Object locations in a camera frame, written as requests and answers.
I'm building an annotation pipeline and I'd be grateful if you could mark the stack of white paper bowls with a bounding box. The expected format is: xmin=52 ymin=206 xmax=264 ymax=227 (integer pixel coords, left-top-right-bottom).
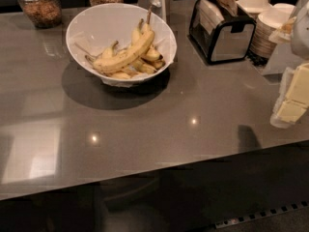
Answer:
xmin=237 ymin=0 xmax=271 ymax=17

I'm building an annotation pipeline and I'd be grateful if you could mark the bottom yellow banana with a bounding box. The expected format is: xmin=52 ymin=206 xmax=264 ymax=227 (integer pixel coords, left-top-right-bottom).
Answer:
xmin=110 ymin=71 xmax=131 ymax=79

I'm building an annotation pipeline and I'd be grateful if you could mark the black chrome napkin dispenser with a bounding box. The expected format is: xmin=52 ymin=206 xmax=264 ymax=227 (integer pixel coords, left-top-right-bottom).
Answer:
xmin=189 ymin=0 xmax=256 ymax=64

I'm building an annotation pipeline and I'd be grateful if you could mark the right upright yellow banana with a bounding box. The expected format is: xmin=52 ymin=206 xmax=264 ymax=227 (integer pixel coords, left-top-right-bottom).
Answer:
xmin=131 ymin=18 xmax=162 ymax=62

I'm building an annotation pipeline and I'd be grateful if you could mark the left glass cereal jar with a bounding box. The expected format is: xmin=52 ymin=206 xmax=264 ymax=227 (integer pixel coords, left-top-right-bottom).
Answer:
xmin=17 ymin=0 xmax=62 ymax=29

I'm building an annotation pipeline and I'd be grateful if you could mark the large top yellow banana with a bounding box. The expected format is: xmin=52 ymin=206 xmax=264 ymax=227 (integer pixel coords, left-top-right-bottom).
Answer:
xmin=93 ymin=9 xmax=155 ymax=73

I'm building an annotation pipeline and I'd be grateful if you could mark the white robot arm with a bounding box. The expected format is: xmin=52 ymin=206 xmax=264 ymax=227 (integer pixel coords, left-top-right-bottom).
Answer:
xmin=269 ymin=2 xmax=309 ymax=129

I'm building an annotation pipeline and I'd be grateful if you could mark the white bowl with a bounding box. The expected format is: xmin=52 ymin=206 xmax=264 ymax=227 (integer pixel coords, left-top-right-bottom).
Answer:
xmin=66 ymin=3 xmax=177 ymax=87

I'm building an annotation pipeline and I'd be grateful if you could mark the lower spotted yellow banana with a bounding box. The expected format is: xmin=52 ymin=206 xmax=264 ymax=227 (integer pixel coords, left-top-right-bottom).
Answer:
xmin=132 ymin=59 xmax=165 ymax=74

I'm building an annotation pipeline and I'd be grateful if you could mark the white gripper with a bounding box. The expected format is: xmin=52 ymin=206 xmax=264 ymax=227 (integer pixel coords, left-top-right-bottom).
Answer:
xmin=269 ymin=63 xmax=309 ymax=129

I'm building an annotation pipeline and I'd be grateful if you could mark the left small yellow banana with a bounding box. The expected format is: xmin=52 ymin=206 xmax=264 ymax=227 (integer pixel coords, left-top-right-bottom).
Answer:
xmin=101 ymin=41 xmax=119 ymax=58

